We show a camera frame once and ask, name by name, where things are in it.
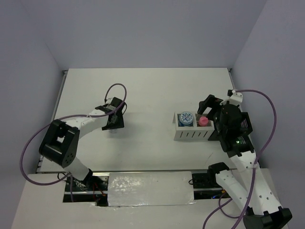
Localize pink cap clear tube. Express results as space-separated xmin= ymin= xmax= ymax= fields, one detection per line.
xmin=198 ymin=116 xmax=209 ymax=126

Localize blue slime jar printed lid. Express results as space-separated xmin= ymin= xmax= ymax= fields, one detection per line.
xmin=178 ymin=112 xmax=193 ymax=127

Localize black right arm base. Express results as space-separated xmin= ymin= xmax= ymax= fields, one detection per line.
xmin=188 ymin=173 xmax=223 ymax=191

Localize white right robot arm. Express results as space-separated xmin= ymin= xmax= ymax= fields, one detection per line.
xmin=197 ymin=90 xmax=292 ymax=229

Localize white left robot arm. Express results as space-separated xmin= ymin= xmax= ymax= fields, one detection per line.
xmin=39 ymin=97 xmax=127 ymax=190

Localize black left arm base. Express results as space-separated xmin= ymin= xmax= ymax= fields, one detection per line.
xmin=62 ymin=174 xmax=109 ymax=207

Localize black slotted organizer box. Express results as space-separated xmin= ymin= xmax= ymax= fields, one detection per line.
xmin=208 ymin=112 xmax=253 ymax=141

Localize white slotted organizer box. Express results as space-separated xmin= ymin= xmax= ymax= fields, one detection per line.
xmin=173 ymin=111 xmax=214 ymax=141

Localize silver foil covered panel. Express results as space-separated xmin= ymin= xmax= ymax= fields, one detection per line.
xmin=108 ymin=171 xmax=195 ymax=207

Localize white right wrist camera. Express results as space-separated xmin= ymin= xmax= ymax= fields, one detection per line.
xmin=220 ymin=90 xmax=243 ymax=106

